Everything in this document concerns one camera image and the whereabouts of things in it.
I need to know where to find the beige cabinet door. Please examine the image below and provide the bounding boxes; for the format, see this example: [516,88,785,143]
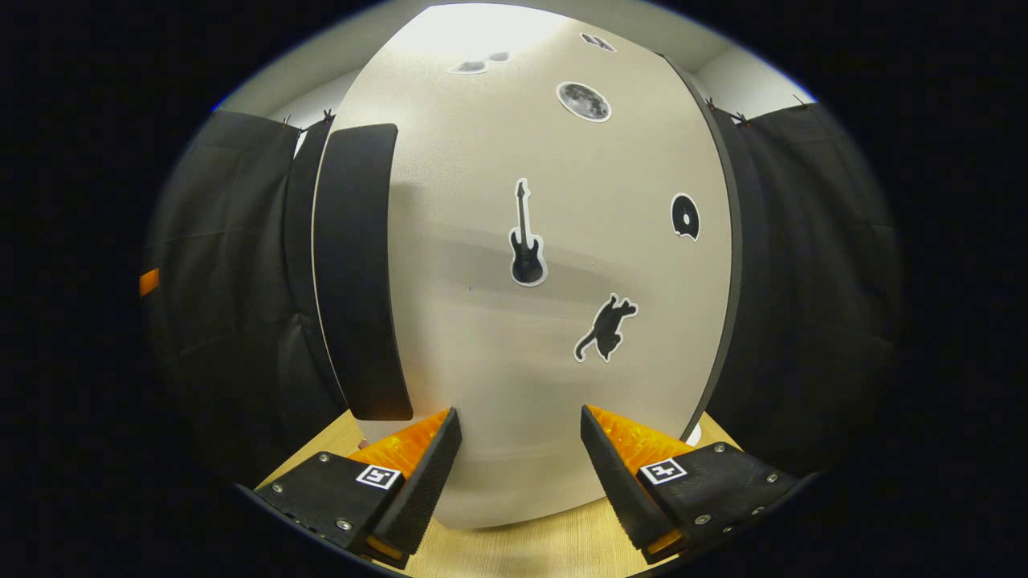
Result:
[312,2,744,531]

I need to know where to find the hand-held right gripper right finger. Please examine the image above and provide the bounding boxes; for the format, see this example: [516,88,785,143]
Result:
[580,404,804,564]

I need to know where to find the row of backdrop clips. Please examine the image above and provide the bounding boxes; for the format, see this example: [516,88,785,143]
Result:
[281,95,812,133]

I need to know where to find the black backdrop cloth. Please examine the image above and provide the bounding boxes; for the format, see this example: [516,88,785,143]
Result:
[145,100,904,486]

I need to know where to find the grey cabinet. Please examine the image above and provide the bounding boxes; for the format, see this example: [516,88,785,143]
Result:
[283,52,746,442]

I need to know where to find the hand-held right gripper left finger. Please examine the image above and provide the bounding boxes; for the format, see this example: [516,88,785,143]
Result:
[253,407,463,571]

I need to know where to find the black cabinet door handle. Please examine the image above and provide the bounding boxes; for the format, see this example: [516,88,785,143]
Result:
[313,123,414,422]

